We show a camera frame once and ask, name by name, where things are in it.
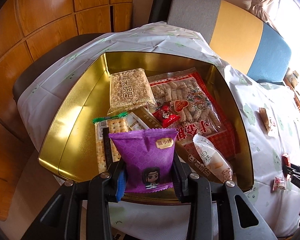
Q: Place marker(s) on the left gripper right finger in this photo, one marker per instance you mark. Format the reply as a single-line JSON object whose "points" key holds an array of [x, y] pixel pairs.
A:
{"points": [[180, 172]]}

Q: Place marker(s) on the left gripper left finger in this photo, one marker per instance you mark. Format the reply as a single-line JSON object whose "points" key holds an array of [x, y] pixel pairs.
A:
{"points": [[120, 180]]}

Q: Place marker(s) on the gold-brown snack pouch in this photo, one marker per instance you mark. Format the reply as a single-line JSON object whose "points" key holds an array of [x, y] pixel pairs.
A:
{"points": [[150, 150]]}

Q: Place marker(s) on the purple snack packet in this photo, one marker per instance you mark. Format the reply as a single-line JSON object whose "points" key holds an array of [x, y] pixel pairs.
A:
{"points": [[135, 185]]}

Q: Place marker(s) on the white transparent biscuit packet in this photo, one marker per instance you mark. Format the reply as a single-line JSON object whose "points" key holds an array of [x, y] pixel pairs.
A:
{"points": [[212, 158]]}

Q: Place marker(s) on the small red candy packet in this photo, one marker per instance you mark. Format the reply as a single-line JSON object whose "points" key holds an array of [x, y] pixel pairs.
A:
{"points": [[165, 115]]}

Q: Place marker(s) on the green-edged cracker pack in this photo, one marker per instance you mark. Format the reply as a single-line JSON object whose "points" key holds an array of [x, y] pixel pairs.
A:
{"points": [[105, 148]]}

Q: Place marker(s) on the brown crumb pastry packet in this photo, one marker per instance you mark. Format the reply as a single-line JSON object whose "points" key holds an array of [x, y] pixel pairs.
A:
{"points": [[266, 119]]}

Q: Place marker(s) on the red checkered rice-stick snack bag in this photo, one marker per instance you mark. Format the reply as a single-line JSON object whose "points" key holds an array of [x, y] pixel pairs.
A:
{"points": [[198, 110]]}

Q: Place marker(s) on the puffed rice cake pack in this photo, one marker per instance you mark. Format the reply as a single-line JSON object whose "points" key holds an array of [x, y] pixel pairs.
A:
{"points": [[129, 90]]}

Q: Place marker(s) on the long red candy packet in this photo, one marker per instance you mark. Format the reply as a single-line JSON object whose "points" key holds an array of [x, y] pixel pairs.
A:
{"points": [[286, 160]]}

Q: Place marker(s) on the white pink-flower candy packet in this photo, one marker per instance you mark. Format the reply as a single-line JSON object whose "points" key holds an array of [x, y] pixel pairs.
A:
{"points": [[279, 184]]}

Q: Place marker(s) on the white green-cloud tablecloth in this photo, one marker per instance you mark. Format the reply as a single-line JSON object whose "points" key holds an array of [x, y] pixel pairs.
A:
{"points": [[255, 123]]}

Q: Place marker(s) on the boxes on side table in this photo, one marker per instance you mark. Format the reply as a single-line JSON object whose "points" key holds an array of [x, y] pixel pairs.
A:
{"points": [[293, 78]]}

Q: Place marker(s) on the gold metal tin box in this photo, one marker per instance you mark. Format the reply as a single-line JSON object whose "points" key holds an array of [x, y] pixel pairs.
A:
{"points": [[69, 147]]}

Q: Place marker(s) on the black rolled mat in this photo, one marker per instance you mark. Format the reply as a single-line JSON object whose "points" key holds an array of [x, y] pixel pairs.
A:
{"points": [[159, 11]]}

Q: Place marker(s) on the wooden panel cabinet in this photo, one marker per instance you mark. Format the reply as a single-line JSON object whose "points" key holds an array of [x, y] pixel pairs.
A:
{"points": [[34, 34]]}

